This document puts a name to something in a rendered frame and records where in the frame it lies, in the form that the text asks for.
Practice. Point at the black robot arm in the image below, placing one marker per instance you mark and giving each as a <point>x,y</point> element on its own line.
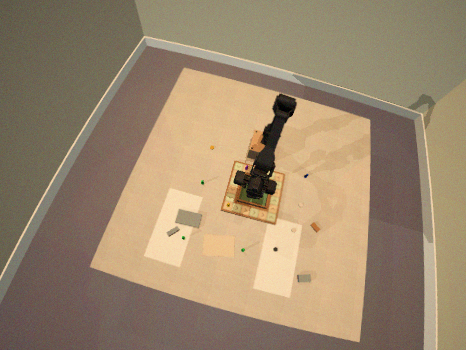
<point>283,108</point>

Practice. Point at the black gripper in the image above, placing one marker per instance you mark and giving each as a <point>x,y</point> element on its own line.
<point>241,179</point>

